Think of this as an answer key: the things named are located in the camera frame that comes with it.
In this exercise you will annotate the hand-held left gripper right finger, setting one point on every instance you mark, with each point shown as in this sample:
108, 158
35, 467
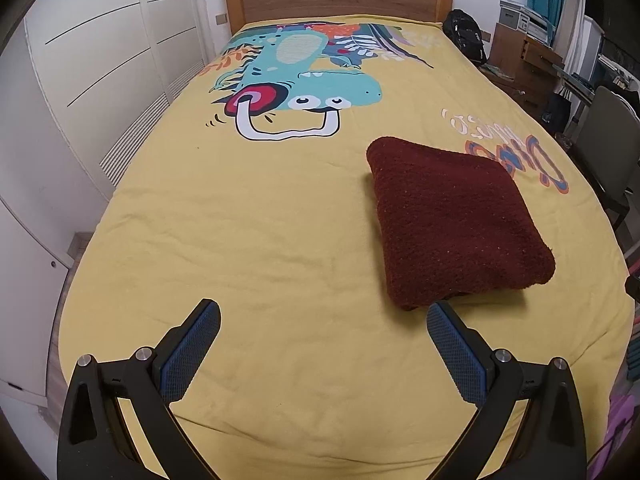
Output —
457, 355

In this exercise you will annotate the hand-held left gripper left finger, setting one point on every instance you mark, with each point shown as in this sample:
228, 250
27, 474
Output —
190, 355

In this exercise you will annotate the dark red towel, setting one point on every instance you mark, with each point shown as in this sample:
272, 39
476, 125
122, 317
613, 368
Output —
450, 210

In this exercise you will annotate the yellow printed blanket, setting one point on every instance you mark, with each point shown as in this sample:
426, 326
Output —
250, 235

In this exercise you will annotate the dark bag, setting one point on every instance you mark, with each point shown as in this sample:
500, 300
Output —
555, 110

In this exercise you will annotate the grey chair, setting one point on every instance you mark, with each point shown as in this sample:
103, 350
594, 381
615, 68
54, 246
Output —
607, 130

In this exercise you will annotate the brown wooden cabinet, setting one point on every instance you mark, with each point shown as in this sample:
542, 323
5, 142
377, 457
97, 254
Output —
525, 60

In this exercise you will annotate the white wardrobe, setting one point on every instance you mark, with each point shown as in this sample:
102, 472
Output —
100, 60

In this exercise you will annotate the black backpack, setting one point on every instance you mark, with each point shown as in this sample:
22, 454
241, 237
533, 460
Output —
465, 35

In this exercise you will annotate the white printer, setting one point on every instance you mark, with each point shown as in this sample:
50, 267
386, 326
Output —
520, 17

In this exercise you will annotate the wall switch plate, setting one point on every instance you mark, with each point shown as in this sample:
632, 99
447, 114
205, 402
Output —
221, 19

